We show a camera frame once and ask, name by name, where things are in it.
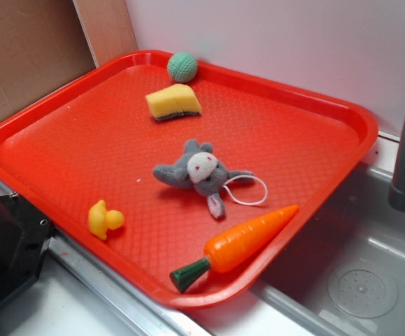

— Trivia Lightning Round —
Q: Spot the yellow sponge wedge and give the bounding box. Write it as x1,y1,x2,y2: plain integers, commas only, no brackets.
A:
145,83,201,121

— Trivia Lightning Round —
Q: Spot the green textured ball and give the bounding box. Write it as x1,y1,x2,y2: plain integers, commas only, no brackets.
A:
167,52,199,83

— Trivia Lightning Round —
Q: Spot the brown cardboard panel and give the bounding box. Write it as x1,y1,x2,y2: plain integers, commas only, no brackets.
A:
0,1,137,122

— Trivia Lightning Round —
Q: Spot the orange plastic carrot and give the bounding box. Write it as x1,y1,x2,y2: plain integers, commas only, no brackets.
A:
169,205,299,293

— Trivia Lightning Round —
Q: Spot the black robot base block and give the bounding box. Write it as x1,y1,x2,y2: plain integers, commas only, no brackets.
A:
0,195,52,309

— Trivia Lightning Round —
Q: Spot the gray plastic sink basin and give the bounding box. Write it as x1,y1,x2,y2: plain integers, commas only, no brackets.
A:
192,164,405,335

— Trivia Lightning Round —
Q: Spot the red plastic tray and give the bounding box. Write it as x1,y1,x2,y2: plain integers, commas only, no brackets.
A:
0,50,378,309

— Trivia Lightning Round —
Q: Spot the yellow rubber duck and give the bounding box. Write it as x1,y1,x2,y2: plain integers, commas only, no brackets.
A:
87,199,125,241

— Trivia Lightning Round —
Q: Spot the gray plush donkey toy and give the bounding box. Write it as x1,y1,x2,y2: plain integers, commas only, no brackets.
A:
152,139,269,219

